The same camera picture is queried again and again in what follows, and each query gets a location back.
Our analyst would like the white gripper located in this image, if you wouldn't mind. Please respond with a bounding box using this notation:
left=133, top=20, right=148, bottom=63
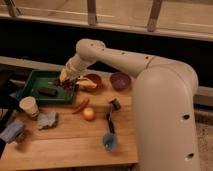
left=59, top=55, right=88, bottom=82

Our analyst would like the dark purple grape bunch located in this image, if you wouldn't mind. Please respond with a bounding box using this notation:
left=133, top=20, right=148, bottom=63
left=52, top=78, right=77, bottom=92

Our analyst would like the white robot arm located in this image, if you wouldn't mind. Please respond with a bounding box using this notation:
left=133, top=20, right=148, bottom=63
left=60, top=39, right=201, bottom=171

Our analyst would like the white paper cup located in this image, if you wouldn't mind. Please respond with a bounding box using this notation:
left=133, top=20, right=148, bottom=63
left=19, top=96, right=39, bottom=118

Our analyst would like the brown bowl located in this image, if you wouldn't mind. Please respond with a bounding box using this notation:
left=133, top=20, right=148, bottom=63
left=86, top=74, right=102, bottom=87

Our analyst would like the red chili pepper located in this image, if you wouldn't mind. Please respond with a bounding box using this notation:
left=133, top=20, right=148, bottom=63
left=72, top=98, right=90, bottom=114

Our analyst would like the black rectangular block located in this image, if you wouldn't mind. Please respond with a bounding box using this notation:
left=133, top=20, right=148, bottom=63
left=37, top=87, right=57, bottom=97

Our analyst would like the green plastic tray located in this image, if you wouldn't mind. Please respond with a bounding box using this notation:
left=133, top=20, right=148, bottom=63
left=20, top=70, right=76, bottom=104

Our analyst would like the purple bowl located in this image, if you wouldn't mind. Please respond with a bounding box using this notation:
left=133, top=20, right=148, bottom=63
left=110, top=72, right=131, bottom=91

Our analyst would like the yellow apple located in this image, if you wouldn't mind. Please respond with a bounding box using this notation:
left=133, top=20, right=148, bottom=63
left=83, top=107, right=96, bottom=121

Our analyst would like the small dark clip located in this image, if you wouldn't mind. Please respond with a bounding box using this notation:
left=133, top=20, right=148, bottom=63
left=112, top=99, right=121, bottom=111

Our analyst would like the crumpled grey cloth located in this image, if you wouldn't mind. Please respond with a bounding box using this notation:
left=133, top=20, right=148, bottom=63
left=37, top=112, right=58, bottom=130

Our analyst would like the black stand at left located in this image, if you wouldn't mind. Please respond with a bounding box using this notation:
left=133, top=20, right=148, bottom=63
left=0, top=68, right=23, bottom=158

